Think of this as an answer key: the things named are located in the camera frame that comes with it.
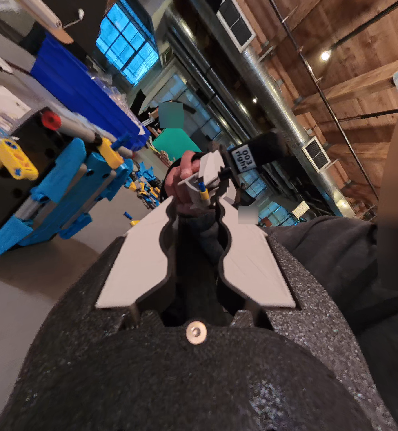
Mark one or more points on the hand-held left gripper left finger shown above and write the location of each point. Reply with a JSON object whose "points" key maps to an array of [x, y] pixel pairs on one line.
{"points": [[138, 262]]}

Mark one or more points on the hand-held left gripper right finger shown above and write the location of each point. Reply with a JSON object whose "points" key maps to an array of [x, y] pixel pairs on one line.
{"points": [[256, 262]]}

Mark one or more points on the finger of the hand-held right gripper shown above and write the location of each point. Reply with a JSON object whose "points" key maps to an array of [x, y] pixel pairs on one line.
{"points": [[210, 166], [228, 193]]}

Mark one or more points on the blue pin with yellow bush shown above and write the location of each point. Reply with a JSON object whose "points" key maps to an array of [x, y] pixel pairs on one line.
{"points": [[204, 193]]}

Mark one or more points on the grey curved panel piece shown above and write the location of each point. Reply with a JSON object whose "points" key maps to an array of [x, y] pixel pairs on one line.
{"points": [[188, 181]]}

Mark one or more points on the grey desk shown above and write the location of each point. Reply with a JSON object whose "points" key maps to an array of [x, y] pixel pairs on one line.
{"points": [[23, 303]]}

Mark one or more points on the person's right hand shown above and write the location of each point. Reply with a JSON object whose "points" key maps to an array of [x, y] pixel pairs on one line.
{"points": [[182, 168]]}

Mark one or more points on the teal green panel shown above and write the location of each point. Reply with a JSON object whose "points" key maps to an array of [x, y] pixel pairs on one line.
{"points": [[175, 144]]}

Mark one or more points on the white ceiling vent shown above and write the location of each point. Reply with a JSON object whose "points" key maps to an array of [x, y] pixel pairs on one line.
{"points": [[316, 154], [236, 23]]}

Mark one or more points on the pile of building pieces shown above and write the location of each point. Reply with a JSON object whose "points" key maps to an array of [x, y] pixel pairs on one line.
{"points": [[145, 188]]}

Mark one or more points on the blue and black brick model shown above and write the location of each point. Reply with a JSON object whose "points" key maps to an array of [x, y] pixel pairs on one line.
{"points": [[67, 188]]}

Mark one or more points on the clear plastic bags in bin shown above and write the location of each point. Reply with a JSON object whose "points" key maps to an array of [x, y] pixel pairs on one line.
{"points": [[118, 97]]}

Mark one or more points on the blue storage bin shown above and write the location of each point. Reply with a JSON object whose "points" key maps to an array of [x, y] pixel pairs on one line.
{"points": [[77, 87]]}

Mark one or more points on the building instruction booklet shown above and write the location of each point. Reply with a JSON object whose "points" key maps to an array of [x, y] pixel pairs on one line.
{"points": [[3, 104]]}

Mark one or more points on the white laptop stand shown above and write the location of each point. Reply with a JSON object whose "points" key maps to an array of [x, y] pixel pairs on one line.
{"points": [[40, 13]]}

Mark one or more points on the silver ventilation duct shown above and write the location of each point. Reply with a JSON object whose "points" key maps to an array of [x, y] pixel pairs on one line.
{"points": [[269, 91]]}

